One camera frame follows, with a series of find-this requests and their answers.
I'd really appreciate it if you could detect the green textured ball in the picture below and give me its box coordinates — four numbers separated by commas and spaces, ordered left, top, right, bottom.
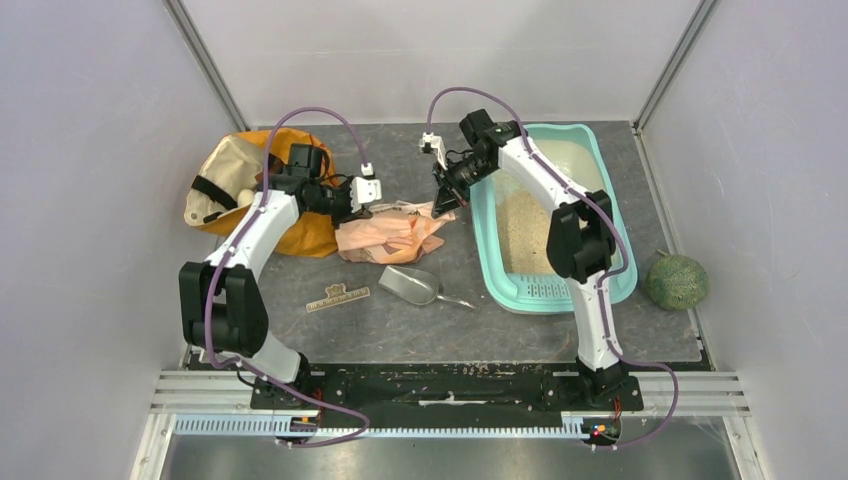
643, 251, 711, 311

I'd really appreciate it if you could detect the metal litter scoop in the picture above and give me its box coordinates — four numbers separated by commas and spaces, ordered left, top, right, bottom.
378, 265, 477, 310

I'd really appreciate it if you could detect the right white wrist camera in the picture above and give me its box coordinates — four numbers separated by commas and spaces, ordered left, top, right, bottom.
418, 132, 448, 175

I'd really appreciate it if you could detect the teal litter box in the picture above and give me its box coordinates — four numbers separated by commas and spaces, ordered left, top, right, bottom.
471, 124, 638, 315

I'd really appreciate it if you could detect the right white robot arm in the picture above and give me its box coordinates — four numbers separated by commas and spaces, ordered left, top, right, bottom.
418, 109, 629, 409

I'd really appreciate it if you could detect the aluminium frame rail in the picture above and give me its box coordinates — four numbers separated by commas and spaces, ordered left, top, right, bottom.
131, 362, 767, 479

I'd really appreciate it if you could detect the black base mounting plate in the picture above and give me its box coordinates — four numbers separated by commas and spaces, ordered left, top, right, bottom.
250, 360, 645, 432

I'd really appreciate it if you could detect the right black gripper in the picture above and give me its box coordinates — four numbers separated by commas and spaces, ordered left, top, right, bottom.
432, 152, 496, 218

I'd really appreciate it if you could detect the orange cloth bag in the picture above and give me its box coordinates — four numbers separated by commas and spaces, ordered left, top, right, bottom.
183, 130, 338, 258

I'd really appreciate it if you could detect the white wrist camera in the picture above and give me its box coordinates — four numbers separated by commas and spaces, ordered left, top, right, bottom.
350, 163, 382, 210
418, 132, 448, 175

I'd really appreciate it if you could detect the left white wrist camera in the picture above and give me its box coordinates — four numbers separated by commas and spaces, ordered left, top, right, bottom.
350, 163, 382, 210

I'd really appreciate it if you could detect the wooden bag clip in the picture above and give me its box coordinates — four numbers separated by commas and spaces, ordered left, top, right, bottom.
305, 283, 371, 313

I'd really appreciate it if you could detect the pink cat litter bag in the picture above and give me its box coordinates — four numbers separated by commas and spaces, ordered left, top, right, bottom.
335, 201, 457, 265

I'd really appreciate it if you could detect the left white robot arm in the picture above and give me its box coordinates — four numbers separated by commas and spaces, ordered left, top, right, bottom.
178, 143, 381, 409

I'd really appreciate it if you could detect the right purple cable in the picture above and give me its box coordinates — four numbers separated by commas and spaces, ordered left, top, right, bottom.
425, 86, 680, 453

